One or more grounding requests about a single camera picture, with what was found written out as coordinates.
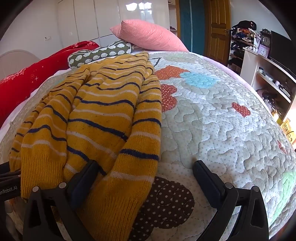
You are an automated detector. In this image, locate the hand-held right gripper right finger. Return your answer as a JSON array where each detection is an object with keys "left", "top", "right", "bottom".
[{"left": 192, "top": 160, "right": 270, "bottom": 241}]

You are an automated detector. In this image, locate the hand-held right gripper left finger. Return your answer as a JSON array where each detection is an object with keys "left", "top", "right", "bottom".
[{"left": 23, "top": 159, "right": 100, "bottom": 241}]

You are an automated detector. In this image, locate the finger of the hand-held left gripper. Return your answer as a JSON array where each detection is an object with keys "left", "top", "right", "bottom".
[{"left": 0, "top": 162, "right": 22, "bottom": 183}]

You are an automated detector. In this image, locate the yellow striped knit sweater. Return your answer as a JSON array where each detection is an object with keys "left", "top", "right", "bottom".
[{"left": 9, "top": 51, "right": 162, "bottom": 241}]

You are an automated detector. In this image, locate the open shelf with clothes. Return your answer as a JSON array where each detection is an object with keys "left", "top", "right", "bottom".
[{"left": 228, "top": 20, "right": 261, "bottom": 75}]

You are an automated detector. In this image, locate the quilted patchwork bed cover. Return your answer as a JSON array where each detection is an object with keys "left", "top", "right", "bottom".
[{"left": 0, "top": 50, "right": 296, "bottom": 241}]

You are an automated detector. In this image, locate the yellow box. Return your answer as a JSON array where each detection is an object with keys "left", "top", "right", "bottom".
[{"left": 281, "top": 118, "right": 296, "bottom": 144}]

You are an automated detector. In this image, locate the red quilt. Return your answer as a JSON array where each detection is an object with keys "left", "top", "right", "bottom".
[{"left": 0, "top": 40, "right": 100, "bottom": 128}]

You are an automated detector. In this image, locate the white round headboard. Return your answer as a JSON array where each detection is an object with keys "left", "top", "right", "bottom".
[{"left": 0, "top": 50, "right": 40, "bottom": 80}]

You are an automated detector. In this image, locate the white desk with shelf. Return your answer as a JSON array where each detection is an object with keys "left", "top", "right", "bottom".
[{"left": 239, "top": 47, "right": 296, "bottom": 124}]

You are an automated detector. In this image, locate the green patterned bolster pillow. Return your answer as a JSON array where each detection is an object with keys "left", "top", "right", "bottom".
[{"left": 68, "top": 40, "right": 135, "bottom": 69}]

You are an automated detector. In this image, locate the pink alarm clock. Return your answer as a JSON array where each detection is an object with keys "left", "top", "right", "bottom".
[{"left": 257, "top": 44, "right": 270, "bottom": 58}]

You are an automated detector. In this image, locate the black flat screen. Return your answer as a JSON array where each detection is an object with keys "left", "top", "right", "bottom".
[{"left": 269, "top": 30, "right": 296, "bottom": 75}]

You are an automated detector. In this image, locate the brown wooden door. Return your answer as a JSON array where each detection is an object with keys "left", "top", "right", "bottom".
[{"left": 203, "top": 0, "right": 232, "bottom": 66}]

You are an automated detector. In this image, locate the dark ornate table clock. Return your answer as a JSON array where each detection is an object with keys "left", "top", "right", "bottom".
[{"left": 260, "top": 29, "right": 272, "bottom": 50}]

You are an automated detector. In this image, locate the teal curtain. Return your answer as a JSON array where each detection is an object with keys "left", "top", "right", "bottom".
[{"left": 179, "top": 0, "right": 205, "bottom": 55}]

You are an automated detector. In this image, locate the pink ribbed pillow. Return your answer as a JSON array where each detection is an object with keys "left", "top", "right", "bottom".
[{"left": 110, "top": 19, "right": 189, "bottom": 52}]

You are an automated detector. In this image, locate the white glossy wardrobe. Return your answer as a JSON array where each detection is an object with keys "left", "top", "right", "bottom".
[{"left": 57, "top": 0, "right": 171, "bottom": 50}]

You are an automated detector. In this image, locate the built-in wall shelf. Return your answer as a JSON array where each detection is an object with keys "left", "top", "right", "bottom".
[{"left": 168, "top": 0, "right": 181, "bottom": 38}]

